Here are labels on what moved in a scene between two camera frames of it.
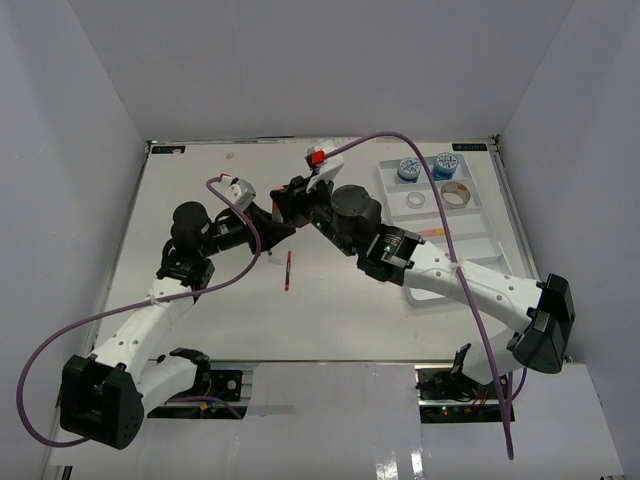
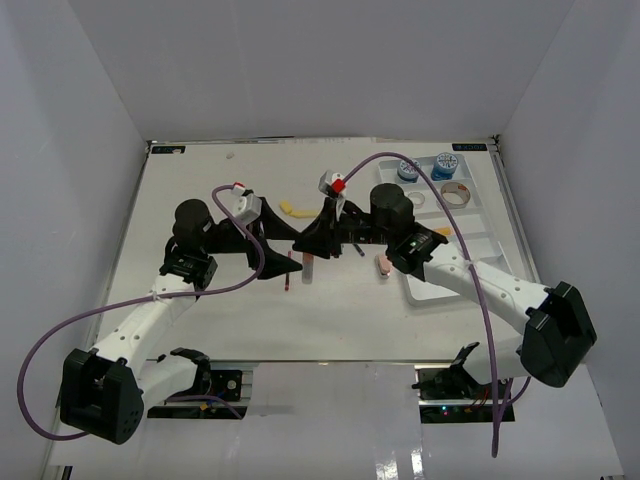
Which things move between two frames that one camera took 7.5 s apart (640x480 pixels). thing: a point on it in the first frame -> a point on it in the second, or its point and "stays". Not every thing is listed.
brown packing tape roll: [455, 195] stays
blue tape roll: [409, 170] stays
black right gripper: [294, 200] -> [319, 238]
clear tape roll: [415, 200] stays
